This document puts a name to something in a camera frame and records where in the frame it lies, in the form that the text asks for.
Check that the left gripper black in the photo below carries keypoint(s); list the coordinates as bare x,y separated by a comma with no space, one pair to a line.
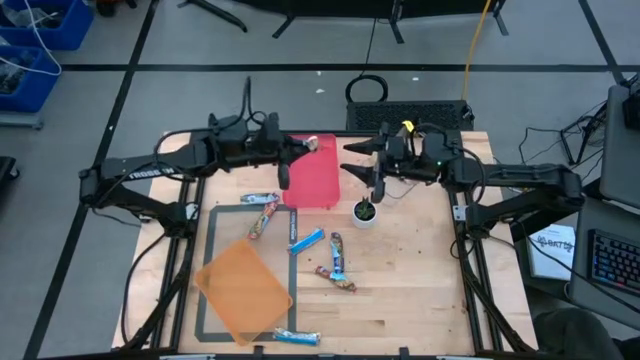
270,137

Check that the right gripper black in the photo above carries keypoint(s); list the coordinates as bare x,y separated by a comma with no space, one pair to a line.
400,157

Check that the blue Quaker granola bar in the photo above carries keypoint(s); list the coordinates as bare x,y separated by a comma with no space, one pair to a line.
337,250

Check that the brown red granola bar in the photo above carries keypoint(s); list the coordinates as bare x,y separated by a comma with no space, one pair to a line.
345,284

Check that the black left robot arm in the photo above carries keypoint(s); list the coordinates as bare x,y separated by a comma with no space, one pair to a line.
150,167

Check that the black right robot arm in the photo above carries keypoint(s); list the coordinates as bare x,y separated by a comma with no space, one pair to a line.
525,175

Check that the red green granola bar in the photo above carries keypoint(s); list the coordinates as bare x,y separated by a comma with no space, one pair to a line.
262,220

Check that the silver blue granola bar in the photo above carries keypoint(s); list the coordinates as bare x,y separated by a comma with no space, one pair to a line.
297,337

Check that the red plastic bin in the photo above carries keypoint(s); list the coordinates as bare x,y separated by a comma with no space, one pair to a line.
315,185

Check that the black mesh computer case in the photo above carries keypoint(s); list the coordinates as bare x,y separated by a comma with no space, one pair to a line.
390,116

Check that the succulent in white pot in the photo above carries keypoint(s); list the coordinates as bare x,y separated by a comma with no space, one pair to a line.
365,216

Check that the black-bordered mesh mat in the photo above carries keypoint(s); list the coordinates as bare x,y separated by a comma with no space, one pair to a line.
293,270

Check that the black panel stand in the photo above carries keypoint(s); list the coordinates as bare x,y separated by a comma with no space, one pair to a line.
350,7

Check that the black stand leg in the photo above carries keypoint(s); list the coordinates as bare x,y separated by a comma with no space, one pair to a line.
220,16

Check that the orange plastic bin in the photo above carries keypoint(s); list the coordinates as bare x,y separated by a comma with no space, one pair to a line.
240,295

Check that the white printed box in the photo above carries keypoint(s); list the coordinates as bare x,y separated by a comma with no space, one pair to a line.
550,260

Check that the grey desk with keyboard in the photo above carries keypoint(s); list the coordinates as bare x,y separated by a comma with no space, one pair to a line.
600,215

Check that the blue storage bin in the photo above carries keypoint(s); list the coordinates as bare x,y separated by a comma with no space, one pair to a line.
75,30
40,90

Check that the black keyboard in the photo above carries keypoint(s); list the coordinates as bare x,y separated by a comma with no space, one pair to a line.
615,260

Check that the black device on desk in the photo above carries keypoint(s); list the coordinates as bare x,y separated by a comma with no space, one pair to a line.
632,112

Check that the black chair base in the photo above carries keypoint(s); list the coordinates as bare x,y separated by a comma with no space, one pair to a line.
7,172

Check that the black aluminium table frame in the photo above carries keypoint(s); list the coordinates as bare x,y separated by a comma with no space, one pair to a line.
186,280

